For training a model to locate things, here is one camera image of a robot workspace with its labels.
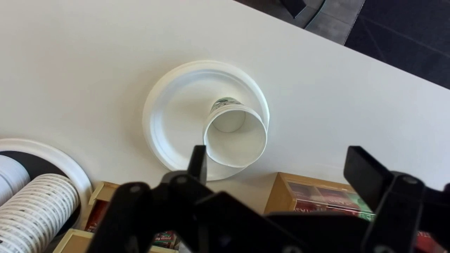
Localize wooden condiment organizer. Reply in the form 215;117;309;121
52;180;188;253

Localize white plate under cup stacks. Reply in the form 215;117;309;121
0;137;94;222

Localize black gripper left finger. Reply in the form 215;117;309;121
88;144;301;253

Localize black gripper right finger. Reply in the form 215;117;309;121
343;145;450;253

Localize small white paper plate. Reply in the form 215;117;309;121
141;58;273;185

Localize tall patterned cup stack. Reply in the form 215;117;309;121
0;172;81;253

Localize wooden tea bag box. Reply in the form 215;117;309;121
263;172;377;224

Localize white lid stack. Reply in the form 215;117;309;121
0;154;32;208

